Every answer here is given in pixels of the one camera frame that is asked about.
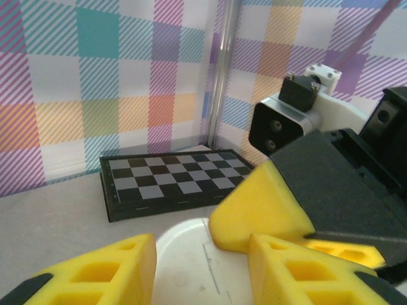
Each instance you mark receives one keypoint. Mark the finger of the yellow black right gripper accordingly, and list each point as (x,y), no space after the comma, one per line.
(343,252)
(270,206)

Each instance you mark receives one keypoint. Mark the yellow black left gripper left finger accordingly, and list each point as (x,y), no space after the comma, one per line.
(95,273)

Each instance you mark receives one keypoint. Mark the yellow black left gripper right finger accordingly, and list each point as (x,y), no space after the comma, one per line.
(302,279)

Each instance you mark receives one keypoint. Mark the white round earbud case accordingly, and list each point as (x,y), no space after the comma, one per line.
(190,263)

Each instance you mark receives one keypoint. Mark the black grey chessboard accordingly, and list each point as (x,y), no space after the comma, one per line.
(159,181)

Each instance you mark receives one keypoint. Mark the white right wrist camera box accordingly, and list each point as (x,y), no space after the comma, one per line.
(280,127)

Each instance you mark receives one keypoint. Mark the aluminium frame post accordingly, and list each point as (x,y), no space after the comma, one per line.
(222,79)

